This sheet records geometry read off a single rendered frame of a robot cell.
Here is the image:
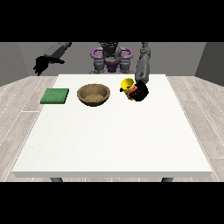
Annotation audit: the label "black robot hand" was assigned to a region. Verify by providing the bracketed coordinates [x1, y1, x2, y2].
[32, 55, 66, 77]
[119, 80, 150, 102]

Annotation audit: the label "green square pad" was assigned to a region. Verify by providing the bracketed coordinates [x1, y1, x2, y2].
[39, 87, 70, 105]

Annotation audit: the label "yellow cup with melon print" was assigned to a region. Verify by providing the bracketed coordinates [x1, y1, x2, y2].
[120, 77, 138, 102]

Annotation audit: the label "brown wooden bowl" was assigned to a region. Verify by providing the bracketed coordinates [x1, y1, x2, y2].
[76, 83, 111, 108]

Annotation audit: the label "grey robot trunk purple rings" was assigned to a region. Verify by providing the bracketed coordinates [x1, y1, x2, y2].
[89, 42, 135, 75]

